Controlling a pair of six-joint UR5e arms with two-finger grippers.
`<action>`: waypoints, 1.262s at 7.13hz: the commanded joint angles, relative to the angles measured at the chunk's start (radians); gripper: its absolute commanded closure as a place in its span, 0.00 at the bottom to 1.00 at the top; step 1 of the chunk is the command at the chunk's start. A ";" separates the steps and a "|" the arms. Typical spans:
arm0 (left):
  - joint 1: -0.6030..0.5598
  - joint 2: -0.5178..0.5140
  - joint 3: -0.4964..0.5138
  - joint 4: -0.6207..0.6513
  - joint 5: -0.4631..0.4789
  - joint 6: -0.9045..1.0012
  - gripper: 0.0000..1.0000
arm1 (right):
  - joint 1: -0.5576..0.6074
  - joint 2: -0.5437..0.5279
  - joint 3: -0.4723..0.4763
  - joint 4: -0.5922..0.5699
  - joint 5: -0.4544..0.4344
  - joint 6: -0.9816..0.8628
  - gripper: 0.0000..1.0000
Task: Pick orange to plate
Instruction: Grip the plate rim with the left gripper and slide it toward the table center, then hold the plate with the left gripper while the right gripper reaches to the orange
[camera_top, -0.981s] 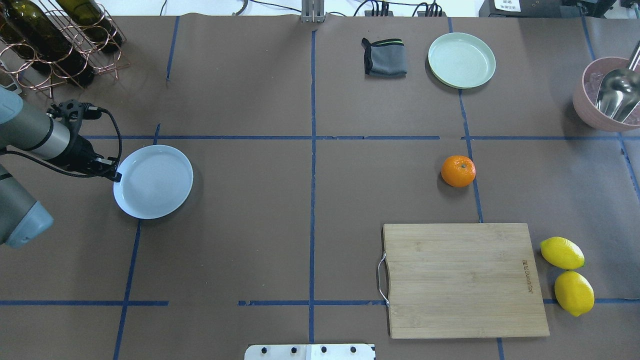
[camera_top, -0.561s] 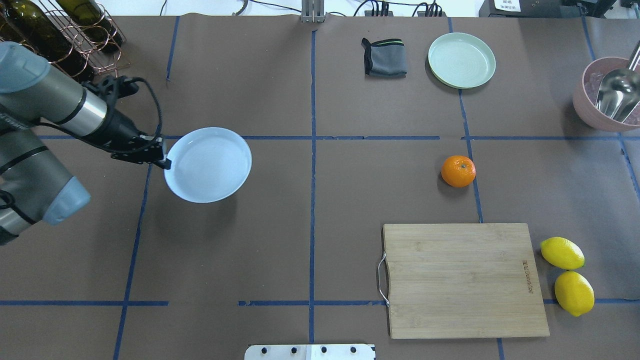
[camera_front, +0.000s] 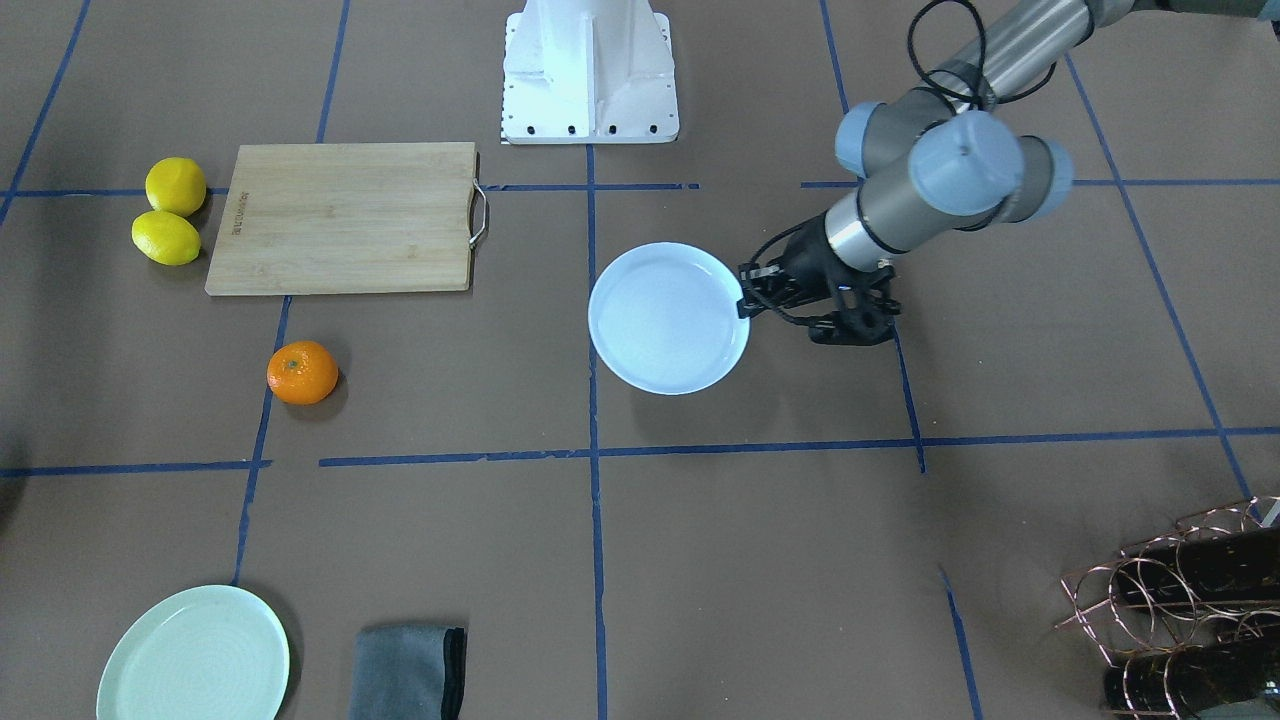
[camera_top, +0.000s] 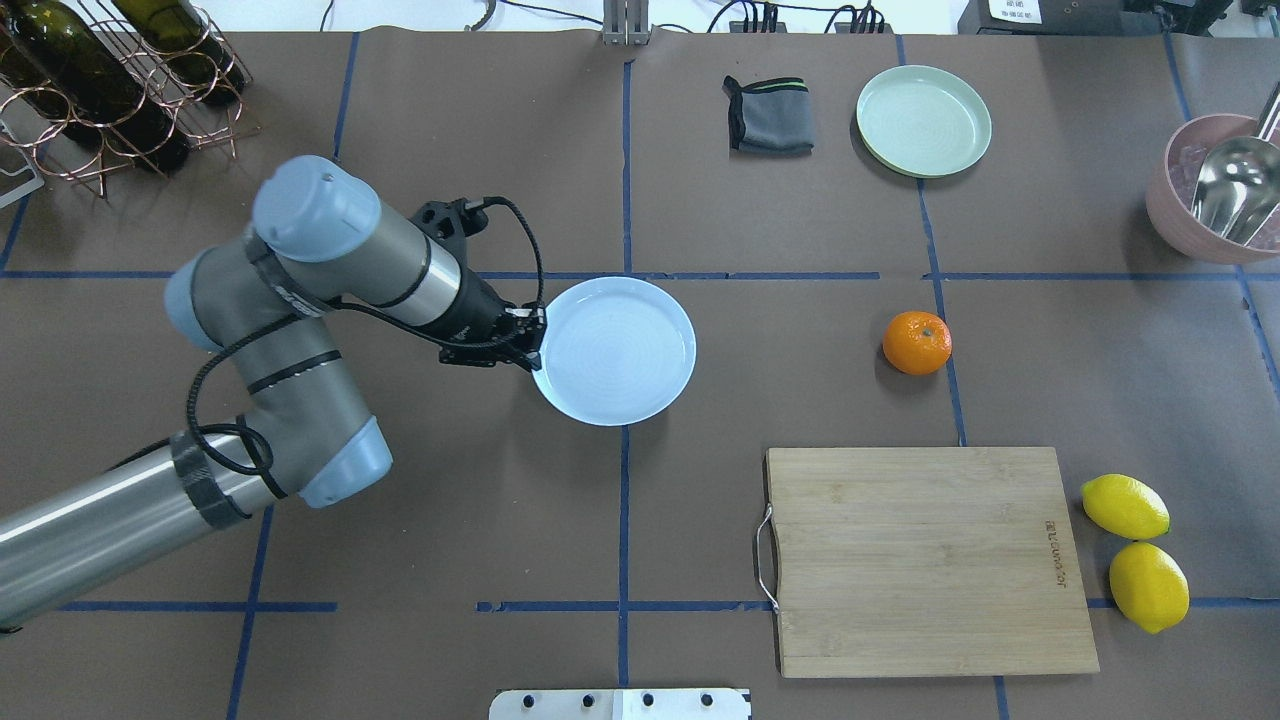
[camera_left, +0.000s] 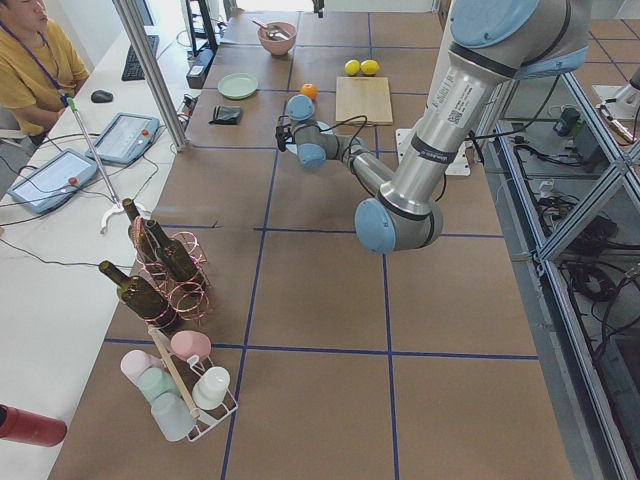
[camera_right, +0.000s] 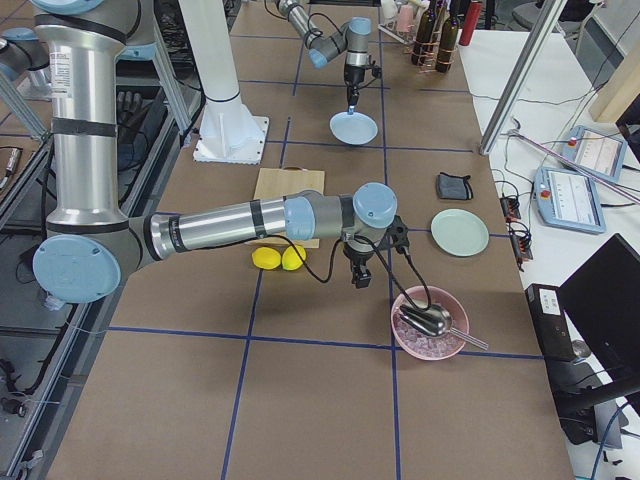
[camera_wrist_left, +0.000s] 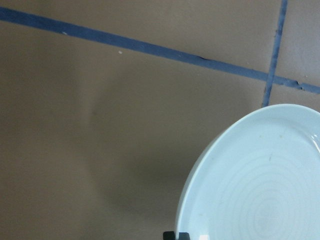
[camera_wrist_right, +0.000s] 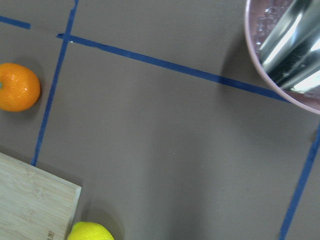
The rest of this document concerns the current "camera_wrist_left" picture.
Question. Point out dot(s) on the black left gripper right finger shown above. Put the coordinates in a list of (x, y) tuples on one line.
[(183, 236)]

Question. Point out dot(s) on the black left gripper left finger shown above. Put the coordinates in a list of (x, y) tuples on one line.
[(169, 235)]

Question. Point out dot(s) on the light blue plate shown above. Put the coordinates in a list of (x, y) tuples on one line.
[(258, 180)]

